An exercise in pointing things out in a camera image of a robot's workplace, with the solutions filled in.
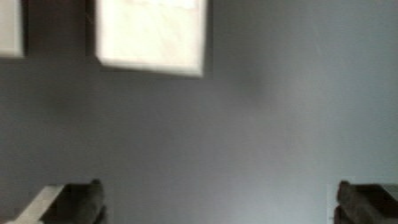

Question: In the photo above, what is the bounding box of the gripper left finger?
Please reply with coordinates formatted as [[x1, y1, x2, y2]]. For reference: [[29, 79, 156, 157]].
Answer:
[[9, 179, 108, 224]]

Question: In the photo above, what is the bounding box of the white leg with tag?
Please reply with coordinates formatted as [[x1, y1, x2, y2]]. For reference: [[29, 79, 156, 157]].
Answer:
[[96, 0, 208, 77]]

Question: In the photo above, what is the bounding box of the white leg far right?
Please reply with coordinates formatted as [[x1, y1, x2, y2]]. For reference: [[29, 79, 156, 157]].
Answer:
[[0, 0, 25, 58]]

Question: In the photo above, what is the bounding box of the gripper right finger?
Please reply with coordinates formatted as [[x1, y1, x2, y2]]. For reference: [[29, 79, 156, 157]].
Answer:
[[332, 180, 398, 224]]

